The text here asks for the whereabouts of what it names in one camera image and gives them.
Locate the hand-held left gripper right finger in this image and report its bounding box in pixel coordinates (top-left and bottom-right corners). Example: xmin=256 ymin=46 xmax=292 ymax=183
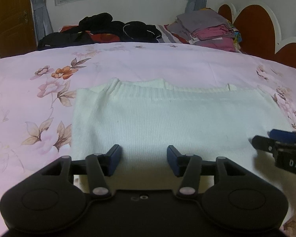
xmin=167 ymin=145 xmax=247 ymax=199

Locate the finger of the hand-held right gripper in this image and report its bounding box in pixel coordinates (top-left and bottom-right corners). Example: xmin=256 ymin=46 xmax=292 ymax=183
xmin=251 ymin=135 xmax=277 ymax=156
xmin=269 ymin=129 xmax=296 ymax=144

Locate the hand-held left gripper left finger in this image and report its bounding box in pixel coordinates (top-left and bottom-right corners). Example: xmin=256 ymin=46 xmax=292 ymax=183
xmin=40 ymin=144 xmax=122 ymax=199

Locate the white knit sweater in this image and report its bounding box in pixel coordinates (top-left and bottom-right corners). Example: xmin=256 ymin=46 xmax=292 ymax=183
xmin=71 ymin=78 xmax=295 ymax=195

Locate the stack of folded clothes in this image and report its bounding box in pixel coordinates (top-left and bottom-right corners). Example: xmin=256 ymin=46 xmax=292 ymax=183
xmin=171 ymin=8 xmax=243 ymax=53

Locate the pile of dark clothes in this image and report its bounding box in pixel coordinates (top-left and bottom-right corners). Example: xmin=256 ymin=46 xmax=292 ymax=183
xmin=37 ymin=12 xmax=163 ymax=50

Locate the pink floral bedsheet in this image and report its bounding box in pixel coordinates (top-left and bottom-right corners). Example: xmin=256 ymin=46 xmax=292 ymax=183
xmin=0 ymin=42 xmax=296 ymax=236

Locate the red and white headboard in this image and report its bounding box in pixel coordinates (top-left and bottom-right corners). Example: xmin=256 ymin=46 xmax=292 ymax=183
xmin=218 ymin=3 xmax=296 ymax=76

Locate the striped pillow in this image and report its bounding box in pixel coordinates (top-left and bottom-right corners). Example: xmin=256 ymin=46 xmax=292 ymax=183
xmin=156 ymin=24 xmax=191 ymax=45

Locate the brown wooden door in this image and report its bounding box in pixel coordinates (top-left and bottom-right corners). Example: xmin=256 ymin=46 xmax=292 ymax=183
xmin=0 ymin=0 xmax=38 ymax=63

